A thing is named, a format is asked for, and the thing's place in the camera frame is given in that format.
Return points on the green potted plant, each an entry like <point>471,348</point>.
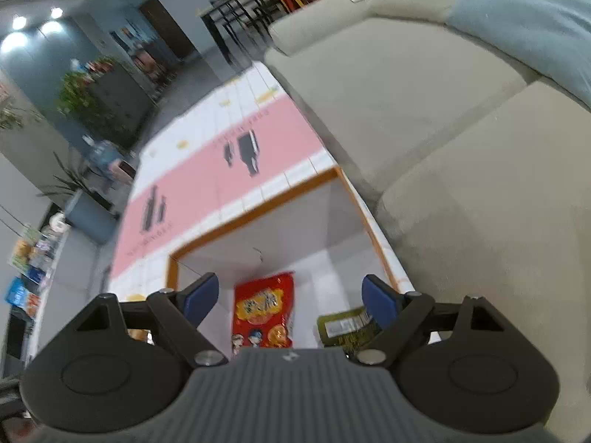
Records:
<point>76,101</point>

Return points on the light blue cushion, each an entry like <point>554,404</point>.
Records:
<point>550,36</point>

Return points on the beige fabric sofa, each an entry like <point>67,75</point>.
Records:
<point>475,166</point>

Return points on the blue grey plant pot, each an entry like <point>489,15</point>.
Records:
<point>89,217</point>

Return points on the magazine rack shelf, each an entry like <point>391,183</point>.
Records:
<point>32,256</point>

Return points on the pink checkered tablecloth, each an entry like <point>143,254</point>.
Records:
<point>235,149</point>

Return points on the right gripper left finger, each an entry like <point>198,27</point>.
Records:
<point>176,317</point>

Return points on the black dining table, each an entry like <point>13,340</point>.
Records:
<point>231,19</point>

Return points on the red snack bag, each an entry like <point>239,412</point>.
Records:
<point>263,313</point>

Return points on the dark grey cabinet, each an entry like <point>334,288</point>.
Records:
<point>123,106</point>

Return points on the dark green snack packet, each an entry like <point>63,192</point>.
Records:
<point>349,330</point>

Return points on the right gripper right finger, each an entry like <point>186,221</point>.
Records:
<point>401,317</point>

